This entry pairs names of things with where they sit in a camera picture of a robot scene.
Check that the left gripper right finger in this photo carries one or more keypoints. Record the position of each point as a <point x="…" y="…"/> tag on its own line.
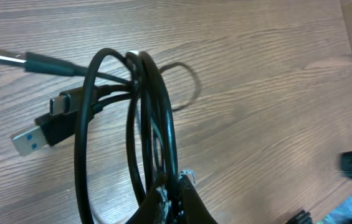
<point x="191" y="208"/>

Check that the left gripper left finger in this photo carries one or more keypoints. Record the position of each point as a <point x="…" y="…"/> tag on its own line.
<point x="156" y="206"/>

